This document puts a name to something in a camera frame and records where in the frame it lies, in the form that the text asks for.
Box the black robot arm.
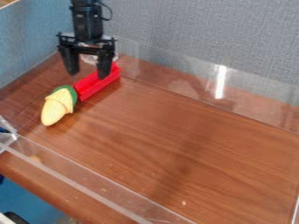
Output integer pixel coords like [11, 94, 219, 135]
[58, 0, 117, 80]

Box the clear acrylic wall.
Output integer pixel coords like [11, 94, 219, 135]
[6, 136, 197, 224]
[117, 38, 299, 135]

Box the yellow green toy corn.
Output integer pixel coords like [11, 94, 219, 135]
[42, 85, 78, 126]

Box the clear acrylic corner bracket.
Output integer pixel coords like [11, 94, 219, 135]
[79, 35, 119, 66]

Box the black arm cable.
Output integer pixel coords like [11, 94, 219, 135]
[98, 0, 114, 22]

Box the red plastic block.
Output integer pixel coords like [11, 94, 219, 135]
[73, 62, 122, 102]

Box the clear acrylic front bracket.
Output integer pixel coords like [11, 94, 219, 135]
[0, 116, 24, 154]

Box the clear acrylic back wall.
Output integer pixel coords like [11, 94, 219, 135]
[117, 38, 299, 135]

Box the clear acrylic front wall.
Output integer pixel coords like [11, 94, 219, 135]
[6, 136, 197, 224]

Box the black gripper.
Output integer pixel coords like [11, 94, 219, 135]
[58, 33, 117, 80]

